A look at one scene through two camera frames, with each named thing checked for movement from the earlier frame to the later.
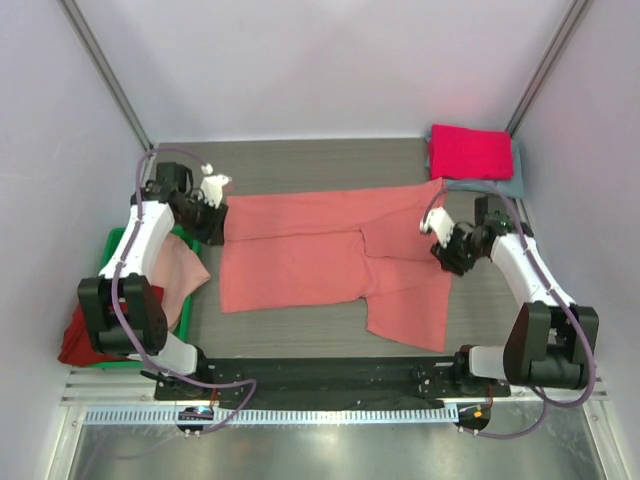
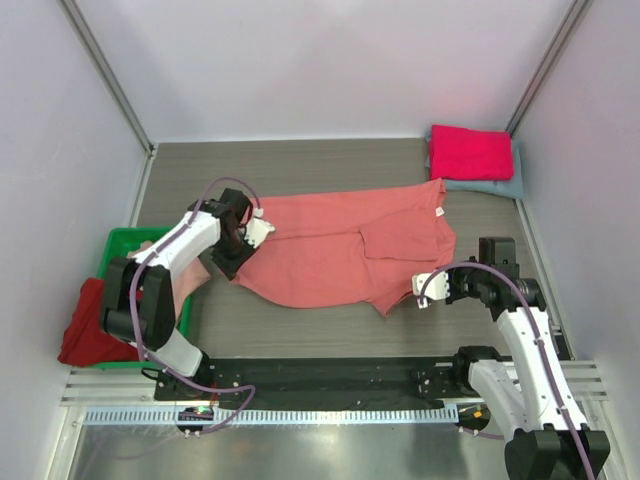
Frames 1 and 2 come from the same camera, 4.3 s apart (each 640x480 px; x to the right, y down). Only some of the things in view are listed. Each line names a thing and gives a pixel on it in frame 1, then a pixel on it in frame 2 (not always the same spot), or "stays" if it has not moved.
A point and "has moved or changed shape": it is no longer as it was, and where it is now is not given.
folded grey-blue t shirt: x=512 y=188 stays
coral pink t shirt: x=372 y=244 has moved or changed shape
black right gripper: x=451 y=256 to x=454 y=286
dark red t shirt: x=78 y=344 stays
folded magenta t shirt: x=471 y=154 stays
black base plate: x=433 y=382 stays
